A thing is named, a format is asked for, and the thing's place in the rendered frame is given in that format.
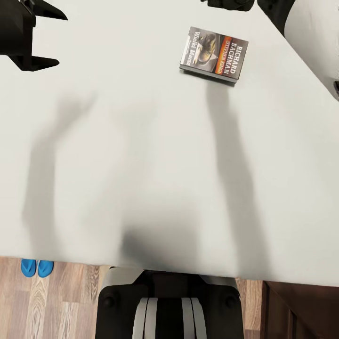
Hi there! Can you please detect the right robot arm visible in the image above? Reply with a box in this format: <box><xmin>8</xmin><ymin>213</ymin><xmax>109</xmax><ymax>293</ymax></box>
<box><xmin>207</xmin><ymin>0</ymin><xmax>339</xmax><ymax>102</ymax></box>

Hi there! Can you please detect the sandal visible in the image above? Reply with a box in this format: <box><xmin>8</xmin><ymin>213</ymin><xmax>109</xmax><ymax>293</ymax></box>
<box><xmin>21</xmin><ymin>258</ymin><xmax>36</xmax><ymax>277</ymax></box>
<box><xmin>37</xmin><ymin>259</ymin><xmax>54</xmax><ymax>278</ymax></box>

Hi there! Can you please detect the hardback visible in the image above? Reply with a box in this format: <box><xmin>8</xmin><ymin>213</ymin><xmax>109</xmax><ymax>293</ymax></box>
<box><xmin>180</xmin><ymin>26</ymin><xmax>249</xmax><ymax>83</ymax></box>

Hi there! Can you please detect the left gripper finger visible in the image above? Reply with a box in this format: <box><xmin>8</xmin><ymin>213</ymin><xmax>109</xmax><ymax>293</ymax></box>
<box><xmin>20</xmin><ymin>0</ymin><xmax>68</xmax><ymax>27</ymax></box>
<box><xmin>31</xmin><ymin>56</ymin><xmax>60</xmax><ymax>72</ymax></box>

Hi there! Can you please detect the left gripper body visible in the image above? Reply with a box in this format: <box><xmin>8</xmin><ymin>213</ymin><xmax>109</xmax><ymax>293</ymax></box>
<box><xmin>0</xmin><ymin>0</ymin><xmax>33</xmax><ymax>71</ymax></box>

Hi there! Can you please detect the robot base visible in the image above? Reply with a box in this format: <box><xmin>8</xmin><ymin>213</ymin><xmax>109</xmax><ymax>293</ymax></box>
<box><xmin>95</xmin><ymin>267</ymin><xmax>244</xmax><ymax>339</ymax></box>

